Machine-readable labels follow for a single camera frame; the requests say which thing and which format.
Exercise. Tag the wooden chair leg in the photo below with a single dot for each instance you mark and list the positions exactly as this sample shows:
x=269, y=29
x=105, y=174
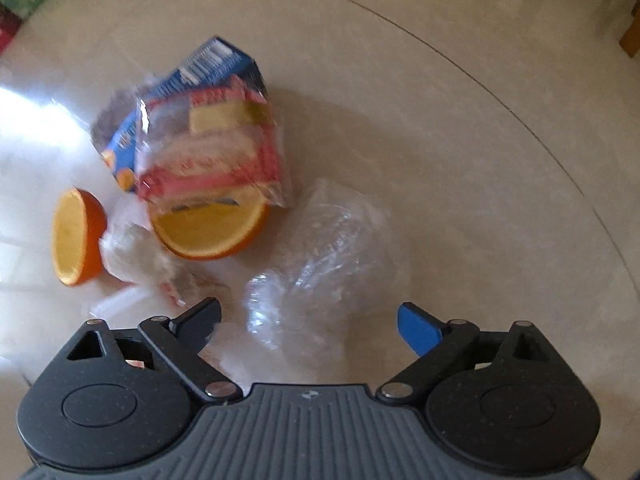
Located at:
x=631, y=37

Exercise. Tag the red package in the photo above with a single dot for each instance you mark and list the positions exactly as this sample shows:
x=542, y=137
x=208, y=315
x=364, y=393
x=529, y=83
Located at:
x=7, y=30

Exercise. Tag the orange half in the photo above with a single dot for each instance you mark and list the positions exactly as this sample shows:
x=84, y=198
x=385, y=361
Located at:
x=210, y=232
x=75, y=240

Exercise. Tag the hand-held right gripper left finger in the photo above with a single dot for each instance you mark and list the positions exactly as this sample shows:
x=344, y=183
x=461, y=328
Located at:
x=197, y=322

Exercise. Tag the clear plastic bag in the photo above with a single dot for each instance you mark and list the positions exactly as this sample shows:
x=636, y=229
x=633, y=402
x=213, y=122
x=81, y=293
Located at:
x=320, y=270

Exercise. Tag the crumpled white tissue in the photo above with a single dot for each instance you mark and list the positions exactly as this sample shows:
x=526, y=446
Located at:
x=130, y=255

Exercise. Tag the blue drink carton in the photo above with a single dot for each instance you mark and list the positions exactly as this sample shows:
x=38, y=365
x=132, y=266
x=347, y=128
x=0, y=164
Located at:
x=225, y=62

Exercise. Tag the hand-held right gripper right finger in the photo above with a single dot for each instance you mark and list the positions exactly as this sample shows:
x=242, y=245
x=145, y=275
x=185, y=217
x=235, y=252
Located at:
x=417, y=327

